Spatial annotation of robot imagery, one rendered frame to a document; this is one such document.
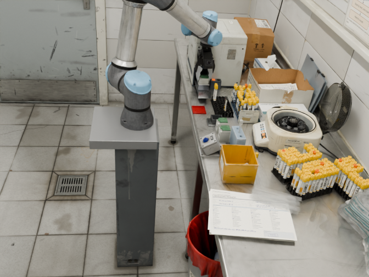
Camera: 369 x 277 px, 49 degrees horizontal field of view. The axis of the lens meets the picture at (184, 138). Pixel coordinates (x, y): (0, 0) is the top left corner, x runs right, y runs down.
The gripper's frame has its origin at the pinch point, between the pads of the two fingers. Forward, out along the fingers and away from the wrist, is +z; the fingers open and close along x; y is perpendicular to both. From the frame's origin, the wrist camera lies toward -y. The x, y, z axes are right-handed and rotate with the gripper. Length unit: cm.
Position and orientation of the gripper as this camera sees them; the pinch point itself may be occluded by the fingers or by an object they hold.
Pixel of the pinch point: (203, 79)
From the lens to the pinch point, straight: 219.5
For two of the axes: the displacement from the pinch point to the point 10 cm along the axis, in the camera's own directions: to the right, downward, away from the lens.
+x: -9.9, -0.1, -1.3
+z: -0.8, 8.2, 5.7
